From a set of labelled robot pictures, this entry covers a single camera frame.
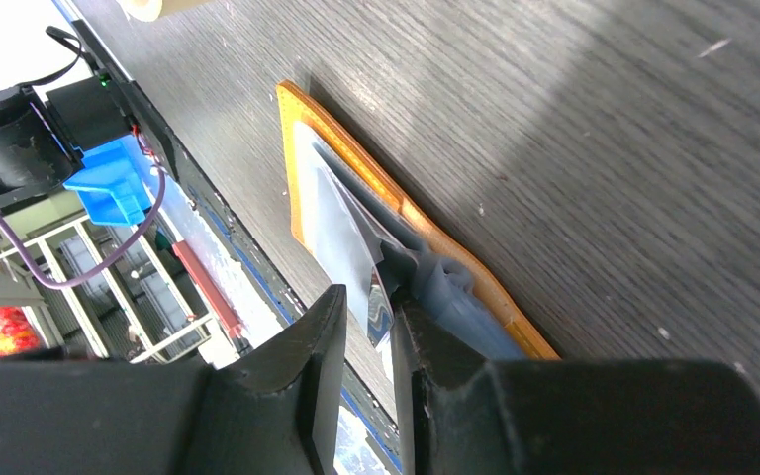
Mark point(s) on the blue plastic bracket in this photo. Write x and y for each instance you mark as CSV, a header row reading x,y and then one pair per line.
x,y
118,184

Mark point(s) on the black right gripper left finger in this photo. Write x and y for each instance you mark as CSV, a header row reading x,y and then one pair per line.
x,y
274,411

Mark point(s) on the red patterned object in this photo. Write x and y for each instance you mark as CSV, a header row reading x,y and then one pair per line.
x,y
16,332

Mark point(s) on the orange leather card holder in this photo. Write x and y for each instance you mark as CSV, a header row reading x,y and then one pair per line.
x,y
369,235

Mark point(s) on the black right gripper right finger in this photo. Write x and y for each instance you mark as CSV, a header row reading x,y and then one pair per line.
x,y
462,413

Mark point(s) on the beige oval card tray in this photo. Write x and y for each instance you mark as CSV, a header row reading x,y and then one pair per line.
x,y
151,10

